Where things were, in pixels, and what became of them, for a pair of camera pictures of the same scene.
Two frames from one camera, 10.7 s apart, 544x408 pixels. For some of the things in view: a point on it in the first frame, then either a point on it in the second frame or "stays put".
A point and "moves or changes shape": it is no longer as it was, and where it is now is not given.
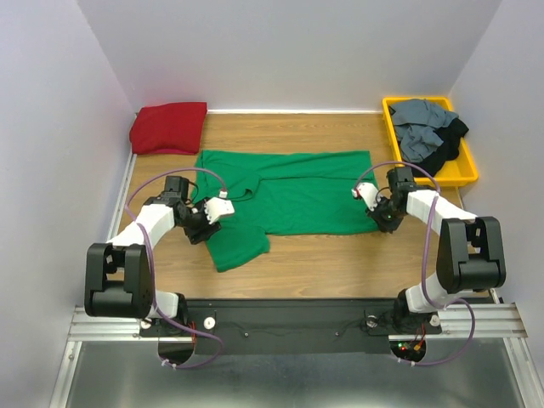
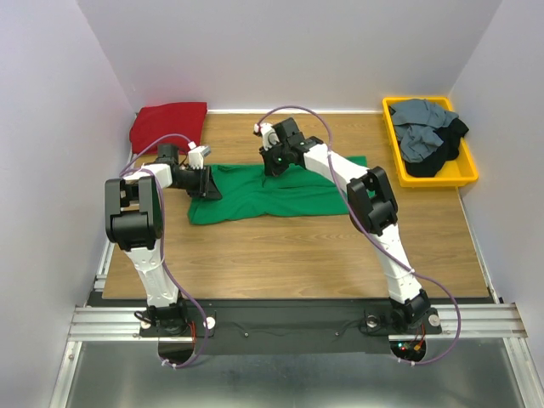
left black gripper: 202,234 → 206,186
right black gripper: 388,226 → 269,167
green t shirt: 257,193 moves or changes shape
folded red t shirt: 173,127 stays put
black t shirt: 450,135 stays put
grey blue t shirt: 415,121 stays put
